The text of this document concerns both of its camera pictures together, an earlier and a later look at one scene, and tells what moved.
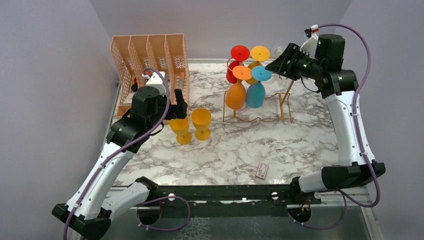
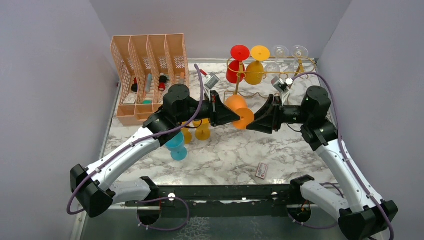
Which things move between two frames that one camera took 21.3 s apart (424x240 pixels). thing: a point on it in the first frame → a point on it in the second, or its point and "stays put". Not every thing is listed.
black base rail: (243, 200) stays put
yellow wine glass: (258, 53) stays put
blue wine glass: (255, 94) → (176, 146)
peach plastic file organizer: (131, 55) stays put
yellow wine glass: (180, 127) stays put
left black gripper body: (176, 111) → (211, 109)
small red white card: (261, 171) stays put
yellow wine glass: (201, 117) stays put
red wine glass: (239, 53) stays put
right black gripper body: (300, 63) → (280, 113)
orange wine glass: (236, 94) → (239, 105)
